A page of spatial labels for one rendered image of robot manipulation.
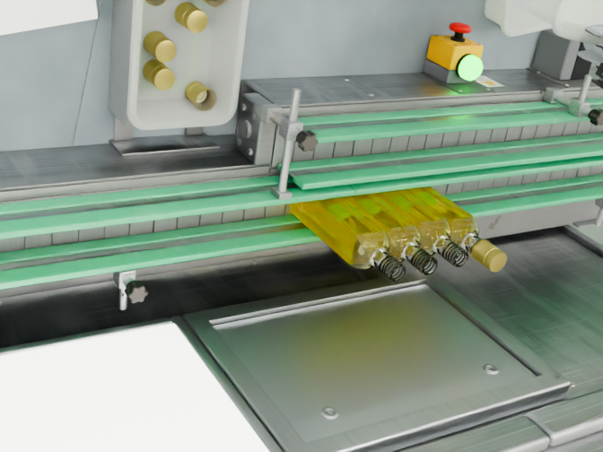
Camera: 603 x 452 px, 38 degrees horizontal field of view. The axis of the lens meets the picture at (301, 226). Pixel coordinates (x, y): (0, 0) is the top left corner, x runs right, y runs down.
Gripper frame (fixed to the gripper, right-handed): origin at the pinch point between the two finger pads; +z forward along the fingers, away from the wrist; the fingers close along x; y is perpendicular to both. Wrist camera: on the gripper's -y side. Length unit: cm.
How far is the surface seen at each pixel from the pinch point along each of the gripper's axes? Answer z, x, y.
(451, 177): 10.4, 31.1, 2.8
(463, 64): 24.6, 16.5, -2.9
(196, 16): 27, 16, 49
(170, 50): 26, 22, 51
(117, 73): 28, 27, 57
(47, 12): 27, 19, 70
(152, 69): 27, 25, 53
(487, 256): -9.5, 32.9, 9.9
